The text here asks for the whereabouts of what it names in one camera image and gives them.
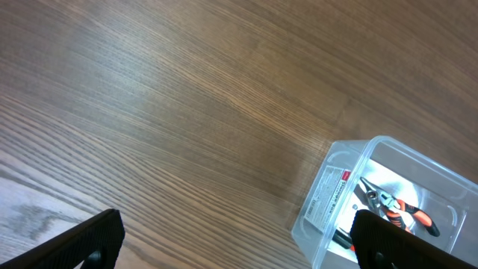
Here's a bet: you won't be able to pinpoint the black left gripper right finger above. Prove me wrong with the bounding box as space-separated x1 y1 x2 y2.
350 210 477 269

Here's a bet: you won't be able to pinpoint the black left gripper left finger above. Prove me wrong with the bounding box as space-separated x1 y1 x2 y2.
1 208 125 269

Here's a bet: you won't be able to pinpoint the black handled screwdriver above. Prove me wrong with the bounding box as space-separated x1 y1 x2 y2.
332 229 355 251

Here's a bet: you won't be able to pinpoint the orange black combination pliers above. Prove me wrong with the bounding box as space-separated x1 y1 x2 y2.
360 177 441 237

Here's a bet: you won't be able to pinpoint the clear plastic storage container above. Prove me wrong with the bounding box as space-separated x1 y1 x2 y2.
292 136 477 268

